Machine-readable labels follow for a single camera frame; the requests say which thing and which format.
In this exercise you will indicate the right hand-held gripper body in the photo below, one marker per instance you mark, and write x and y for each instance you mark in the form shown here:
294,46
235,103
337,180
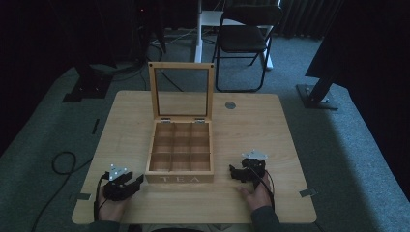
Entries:
255,167

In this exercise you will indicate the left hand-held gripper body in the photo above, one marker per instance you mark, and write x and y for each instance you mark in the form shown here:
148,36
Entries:
115,190

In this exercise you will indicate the person's left hand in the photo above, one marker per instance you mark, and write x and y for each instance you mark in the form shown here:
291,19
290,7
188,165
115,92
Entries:
111,210

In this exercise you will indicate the person's right hand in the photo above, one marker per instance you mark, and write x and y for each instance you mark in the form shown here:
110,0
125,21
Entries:
257,198

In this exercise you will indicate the grey tape piece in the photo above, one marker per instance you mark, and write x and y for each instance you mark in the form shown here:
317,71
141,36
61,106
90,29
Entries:
307,192
80,196

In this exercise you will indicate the wooden tea box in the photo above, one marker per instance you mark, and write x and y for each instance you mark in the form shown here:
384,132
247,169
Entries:
179,179

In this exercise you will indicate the black tape strip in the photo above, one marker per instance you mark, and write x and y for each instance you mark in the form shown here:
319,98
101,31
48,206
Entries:
95,126

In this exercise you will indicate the round grey table grommet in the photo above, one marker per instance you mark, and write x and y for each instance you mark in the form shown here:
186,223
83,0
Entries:
230,105

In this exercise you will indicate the black slanted stand with base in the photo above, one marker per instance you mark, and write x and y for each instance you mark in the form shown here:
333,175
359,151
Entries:
317,93

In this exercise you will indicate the black stand base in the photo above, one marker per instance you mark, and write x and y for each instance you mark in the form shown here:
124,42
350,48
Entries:
87,87

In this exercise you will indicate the black folding chair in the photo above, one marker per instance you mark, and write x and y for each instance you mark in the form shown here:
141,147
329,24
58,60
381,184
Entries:
242,38

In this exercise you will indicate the dark curtain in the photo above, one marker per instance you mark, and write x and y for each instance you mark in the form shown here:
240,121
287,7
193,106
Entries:
370,38

